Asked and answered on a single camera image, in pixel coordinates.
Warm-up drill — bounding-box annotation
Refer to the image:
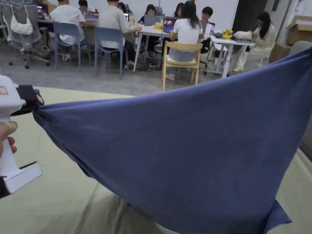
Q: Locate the light wooden chair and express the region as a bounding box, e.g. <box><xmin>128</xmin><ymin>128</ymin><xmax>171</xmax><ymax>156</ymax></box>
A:
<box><xmin>161</xmin><ymin>40</ymin><xmax>203</xmax><ymax>90</ymax></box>

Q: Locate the white table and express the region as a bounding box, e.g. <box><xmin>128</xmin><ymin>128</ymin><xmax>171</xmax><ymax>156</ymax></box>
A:
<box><xmin>132</xmin><ymin>14</ymin><xmax>178</xmax><ymax>73</ymax></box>
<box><xmin>209</xmin><ymin>29</ymin><xmax>255</xmax><ymax>79</ymax></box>

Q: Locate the bed with pale green sheet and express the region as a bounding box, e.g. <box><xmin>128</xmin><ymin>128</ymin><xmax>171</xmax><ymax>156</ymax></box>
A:
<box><xmin>0</xmin><ymin>86</ymin><xmax>312</xmax><ymax>234</ymax></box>

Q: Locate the person's left hand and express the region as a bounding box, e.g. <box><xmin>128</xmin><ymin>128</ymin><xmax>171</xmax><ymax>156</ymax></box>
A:
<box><xmin>0</xmin><ymin>121</ymin><xmax>19</xmax><ymax>159</ymax></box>

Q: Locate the blue plastic chair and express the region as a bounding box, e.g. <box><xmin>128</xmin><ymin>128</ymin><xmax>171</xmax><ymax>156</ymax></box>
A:
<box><xmin>94</xmin><ymin>26</ymin><xmax>130</xmax><ymax>80</ymax></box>
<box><xmin>52</xmin><ymin>21</ymin><xmax>90</xmax><ymax>69</ymax></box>

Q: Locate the white chair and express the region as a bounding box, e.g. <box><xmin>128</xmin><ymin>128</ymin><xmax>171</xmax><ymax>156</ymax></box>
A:
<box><xmin>245</xmin><ymin>51</ymin><xmax>271</xmax><ymax>72</ymax></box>

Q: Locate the dark blue shirt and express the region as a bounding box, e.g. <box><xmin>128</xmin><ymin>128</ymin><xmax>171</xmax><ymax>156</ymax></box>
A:
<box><xmin>32</xmin><ymin>46</ymin><xmax>312</xmax><ymax>234</ymax></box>

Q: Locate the brown carton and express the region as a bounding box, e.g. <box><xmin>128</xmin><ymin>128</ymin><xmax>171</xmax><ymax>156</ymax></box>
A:
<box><xmin>285</xmin><ymin>15</ymin><xmax>312</xmax><ymax>46</ymax></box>
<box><xmin>269</xmin><ymin>43</ymin><xmax>293</xmax><ymax>64</ymax></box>

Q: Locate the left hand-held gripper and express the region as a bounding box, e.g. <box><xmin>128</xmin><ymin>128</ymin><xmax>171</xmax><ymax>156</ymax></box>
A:
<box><xmin>0</xmin><ymin>73</ymin><xmax>46</xmax><ymax>193</ymax></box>

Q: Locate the group of people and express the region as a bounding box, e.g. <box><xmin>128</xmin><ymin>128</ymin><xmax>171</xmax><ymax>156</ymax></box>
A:
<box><xmin>33</xmin><ymin>0</ymin><xmax>216</xmax><ymax>81</ymax></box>

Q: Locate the grey office chair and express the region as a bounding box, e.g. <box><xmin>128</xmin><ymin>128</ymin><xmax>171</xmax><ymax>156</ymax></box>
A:
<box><xmin>0</xmin><ymin>2</ymin><xmax>51</xmax><ymax>69</ymax></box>

